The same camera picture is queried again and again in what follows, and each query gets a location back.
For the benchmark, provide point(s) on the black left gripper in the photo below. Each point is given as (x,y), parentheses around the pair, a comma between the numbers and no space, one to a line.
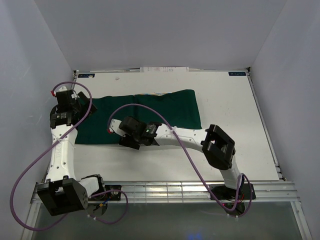
(85,107)

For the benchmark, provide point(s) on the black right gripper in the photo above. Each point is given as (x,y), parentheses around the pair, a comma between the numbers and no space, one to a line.
(127,141)

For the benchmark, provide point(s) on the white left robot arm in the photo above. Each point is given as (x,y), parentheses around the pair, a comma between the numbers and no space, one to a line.
(61,192)

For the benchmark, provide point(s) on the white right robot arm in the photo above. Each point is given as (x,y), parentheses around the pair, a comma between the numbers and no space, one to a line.
(216,145)

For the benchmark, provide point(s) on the blue label left corner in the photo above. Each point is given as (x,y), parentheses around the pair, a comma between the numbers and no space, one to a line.
(86,75)

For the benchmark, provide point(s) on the blue label corner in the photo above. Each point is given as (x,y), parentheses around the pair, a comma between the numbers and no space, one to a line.
(237,73)
(86,75)

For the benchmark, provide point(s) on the white paper sheet at back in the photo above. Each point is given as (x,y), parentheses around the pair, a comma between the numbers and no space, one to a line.
(164,69)

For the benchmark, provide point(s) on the blue label right corner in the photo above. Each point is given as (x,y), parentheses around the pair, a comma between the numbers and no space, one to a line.
(237,73)

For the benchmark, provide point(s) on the metal wire mesh tray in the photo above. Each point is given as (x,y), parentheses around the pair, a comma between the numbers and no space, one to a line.
(153,93)

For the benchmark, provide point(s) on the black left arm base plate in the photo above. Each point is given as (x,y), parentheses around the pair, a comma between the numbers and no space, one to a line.
(113,194)

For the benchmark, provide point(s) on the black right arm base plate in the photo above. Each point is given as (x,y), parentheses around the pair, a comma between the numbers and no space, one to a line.
(246,192)

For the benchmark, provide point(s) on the aluminium front frame rail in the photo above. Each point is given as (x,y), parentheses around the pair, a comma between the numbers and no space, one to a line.
(195,192)

